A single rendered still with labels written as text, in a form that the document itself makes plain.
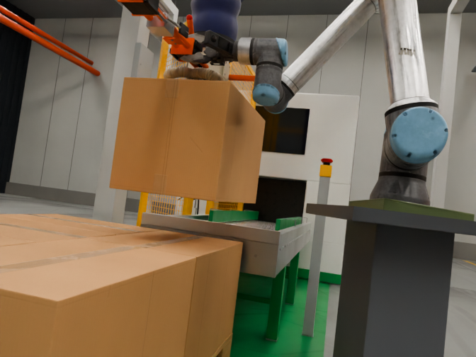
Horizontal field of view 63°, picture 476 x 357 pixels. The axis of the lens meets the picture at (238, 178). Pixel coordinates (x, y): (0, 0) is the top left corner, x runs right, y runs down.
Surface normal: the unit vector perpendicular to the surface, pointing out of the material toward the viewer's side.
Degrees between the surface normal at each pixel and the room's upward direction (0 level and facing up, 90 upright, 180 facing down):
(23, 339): 90
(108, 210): 90
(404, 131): 92
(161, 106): 91
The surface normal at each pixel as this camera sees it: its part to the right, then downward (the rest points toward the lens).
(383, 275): 0.07, -0.05
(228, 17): 0.61, -0.23
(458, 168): -0.26, -0.09
